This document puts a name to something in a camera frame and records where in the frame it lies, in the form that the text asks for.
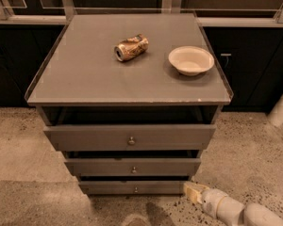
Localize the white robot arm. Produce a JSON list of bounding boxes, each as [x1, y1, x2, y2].
[[183, 182, 283, 226]]

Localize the grey drawer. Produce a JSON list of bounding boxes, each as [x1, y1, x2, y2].
[[65, 155, 201, 177], [78, 176, 189, 195], [44, 124, 216, 152]]

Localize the white cylindrical post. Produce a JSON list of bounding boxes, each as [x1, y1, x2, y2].
[[268, 94, 283, 127]]

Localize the crushed gold soda can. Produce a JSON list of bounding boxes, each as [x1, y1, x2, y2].
[[114, 34, 149, 62]]

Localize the white paper bowl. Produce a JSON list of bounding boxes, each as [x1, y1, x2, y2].
[[168, 46, 215, 76]]

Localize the grey bottom drawer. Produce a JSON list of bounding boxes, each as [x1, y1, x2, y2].
[[78, 176, 189, 195]]

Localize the dark background cabinets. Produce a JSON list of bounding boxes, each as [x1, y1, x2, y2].
[[0, 24, 283, 112]]

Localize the grey top drawer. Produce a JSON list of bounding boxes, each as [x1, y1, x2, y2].
[[44, 124, 216, 152]]

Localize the grey drawer cabinet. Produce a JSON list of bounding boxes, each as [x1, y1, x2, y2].
[[24, 12, 234, 196]]

